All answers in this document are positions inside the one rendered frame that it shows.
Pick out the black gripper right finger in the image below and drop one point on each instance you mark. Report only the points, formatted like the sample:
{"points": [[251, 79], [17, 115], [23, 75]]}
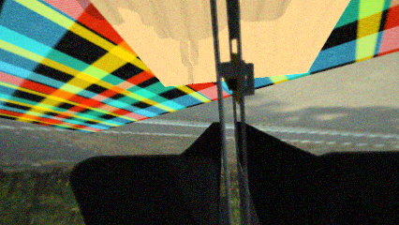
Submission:
{"points": [[290, 186]]}

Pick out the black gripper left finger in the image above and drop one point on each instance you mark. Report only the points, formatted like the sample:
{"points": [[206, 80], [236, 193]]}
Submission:
{"points": [[185, 184]]}

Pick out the light wooden board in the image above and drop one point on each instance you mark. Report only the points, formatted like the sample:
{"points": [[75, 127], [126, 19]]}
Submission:
{"points": [[174, 38]]}

